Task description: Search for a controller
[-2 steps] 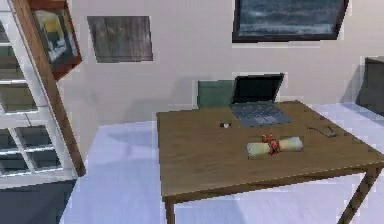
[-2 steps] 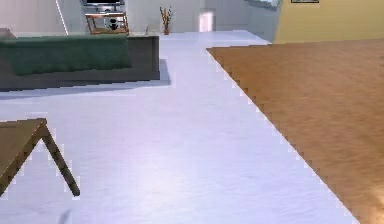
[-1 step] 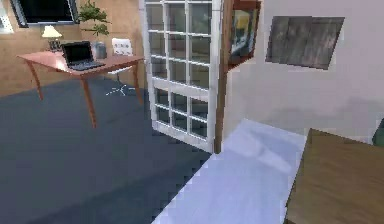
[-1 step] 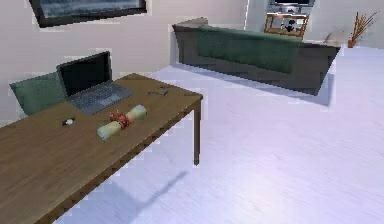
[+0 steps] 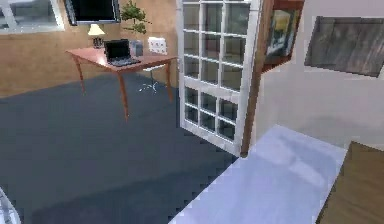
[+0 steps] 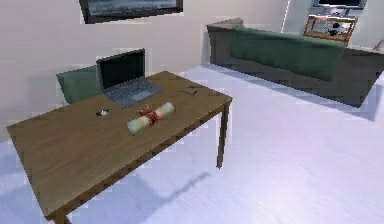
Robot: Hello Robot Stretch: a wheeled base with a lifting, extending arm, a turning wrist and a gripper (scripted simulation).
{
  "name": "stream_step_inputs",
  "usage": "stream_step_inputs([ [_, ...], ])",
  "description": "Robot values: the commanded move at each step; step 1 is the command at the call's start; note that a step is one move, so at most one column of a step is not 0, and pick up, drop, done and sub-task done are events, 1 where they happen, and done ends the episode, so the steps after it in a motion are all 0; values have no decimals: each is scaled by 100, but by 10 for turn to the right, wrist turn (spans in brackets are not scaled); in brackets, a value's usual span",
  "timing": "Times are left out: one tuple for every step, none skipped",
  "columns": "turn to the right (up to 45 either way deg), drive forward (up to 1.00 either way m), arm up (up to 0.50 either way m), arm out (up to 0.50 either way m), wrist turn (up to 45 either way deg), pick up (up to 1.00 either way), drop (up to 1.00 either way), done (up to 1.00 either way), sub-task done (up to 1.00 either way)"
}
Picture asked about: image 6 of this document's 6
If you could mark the grey sofa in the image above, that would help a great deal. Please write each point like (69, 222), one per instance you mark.
(360, 73)

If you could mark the orange wooden shelf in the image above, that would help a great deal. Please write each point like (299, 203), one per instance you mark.
(330, 27)

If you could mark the green blanket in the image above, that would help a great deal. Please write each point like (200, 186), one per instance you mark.
(286, 53)

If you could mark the dark framed wall picture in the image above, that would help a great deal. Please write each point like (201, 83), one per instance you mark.
(130, 9)

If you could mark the brown wooden table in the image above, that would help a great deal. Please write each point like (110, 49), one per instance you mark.
(83, 153)

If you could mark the small black white object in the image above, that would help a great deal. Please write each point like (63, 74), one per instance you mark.
(102, 113)

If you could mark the green cushion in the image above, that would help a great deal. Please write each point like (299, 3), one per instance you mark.
(79, 85)

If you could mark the dark grey laptop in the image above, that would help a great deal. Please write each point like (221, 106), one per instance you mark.
(128, 81)

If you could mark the dark thin eyeglasses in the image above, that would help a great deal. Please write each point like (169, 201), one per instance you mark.
(189, 90)

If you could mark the cream paper roll red ribbon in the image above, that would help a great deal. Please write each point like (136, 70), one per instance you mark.
(151, 117)

